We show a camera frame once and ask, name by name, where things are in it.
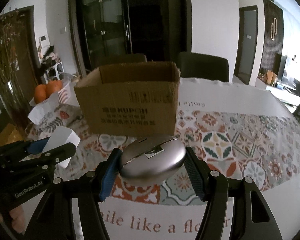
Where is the patterned table runner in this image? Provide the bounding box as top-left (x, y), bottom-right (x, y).
top-left (25, 104), bottom-right (300, 206)

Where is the white fruit basket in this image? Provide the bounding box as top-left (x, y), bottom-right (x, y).
top-left (29, 80), bottom-right (74, 107)

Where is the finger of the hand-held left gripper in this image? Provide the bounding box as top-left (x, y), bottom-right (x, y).
top-left (0, 136), bottom-right (52, 167)
top-left (0, 142), bottom-right (77, 179)

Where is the floral fabric tissue cover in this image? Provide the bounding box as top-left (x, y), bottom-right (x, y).
top-left (25, 102), bottom-right (91, 141)

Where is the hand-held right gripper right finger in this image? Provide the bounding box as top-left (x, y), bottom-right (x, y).
top-left (184, 146), bottom-right (278, 240)

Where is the woven wicker box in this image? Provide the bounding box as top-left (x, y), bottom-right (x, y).
top-left (0, 123), bottom-right (23, 148)

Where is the white square box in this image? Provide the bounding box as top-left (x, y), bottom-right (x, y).
top-left (42, 126), bottom-right (81, 169)

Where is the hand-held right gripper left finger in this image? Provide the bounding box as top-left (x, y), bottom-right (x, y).
top-left (22, 147), bottom-right (123, 240)

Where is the gold loop wall ornament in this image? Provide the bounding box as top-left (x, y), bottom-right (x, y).
top-left (270, 18), bottom-right (277, 41)

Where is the dark slatted wall panel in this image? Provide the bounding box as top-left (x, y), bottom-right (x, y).
top-left (261, 0), bottom-right (284, 81)

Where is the silver oval case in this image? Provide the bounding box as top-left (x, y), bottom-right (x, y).
top-left (118, 135), bottom-right (187, 187)

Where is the dark dining chair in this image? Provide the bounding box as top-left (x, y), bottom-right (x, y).
top-left (90, 53), bottom-right (148, 73)
top-left (177, 51), bottom-right (230, 83)

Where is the brown cardboard box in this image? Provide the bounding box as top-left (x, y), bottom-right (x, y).
top-left (74, 61), bottom-right (181, 136)

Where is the white shelf with toys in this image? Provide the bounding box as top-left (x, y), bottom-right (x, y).
top-left (37, 45), bottom-right (66, 83)

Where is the person's left hand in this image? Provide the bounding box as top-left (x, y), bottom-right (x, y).
top-left (8, 202), bottom-right (26, 233)

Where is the orange fruit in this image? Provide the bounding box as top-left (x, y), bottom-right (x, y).
top-left (45, 80), bottom-right (64, 98)
top-left (34, 84), bottom-right (48, 104)

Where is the vase of dried flowers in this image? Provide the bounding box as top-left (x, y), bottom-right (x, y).
top-left (0, 5), bottom-right (38, 122)

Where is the dark glass door cabinet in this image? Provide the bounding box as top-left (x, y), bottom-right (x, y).
top-left (68, 0), bottom-right (191, 77)

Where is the dark framed interior door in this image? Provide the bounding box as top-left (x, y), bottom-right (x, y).
top-left (233, 5), bottom-right (259, 86)

